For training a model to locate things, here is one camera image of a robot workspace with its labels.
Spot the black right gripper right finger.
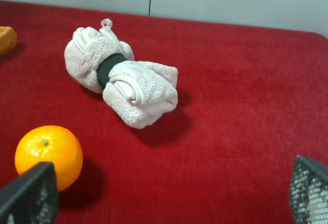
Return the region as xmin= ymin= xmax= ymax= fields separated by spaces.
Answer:
xmin=289 ymin=155 xmax=328 ymax=224

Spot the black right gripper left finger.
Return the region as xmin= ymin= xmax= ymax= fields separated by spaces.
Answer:
xmin=1 ymin=161 xmax=59 ymax=224

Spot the orange fruit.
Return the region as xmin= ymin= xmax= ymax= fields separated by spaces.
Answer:
xmin=14 ymin=126 xmax=83 ymax=191

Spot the pink towel with black band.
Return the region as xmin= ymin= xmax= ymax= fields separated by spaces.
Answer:
xmin=64 ymin=18 xmax=178 ymax=129

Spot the orange waffle wedge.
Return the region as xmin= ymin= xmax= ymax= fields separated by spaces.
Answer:
xmin=0 ymin=26 xmax=17 ymax=56

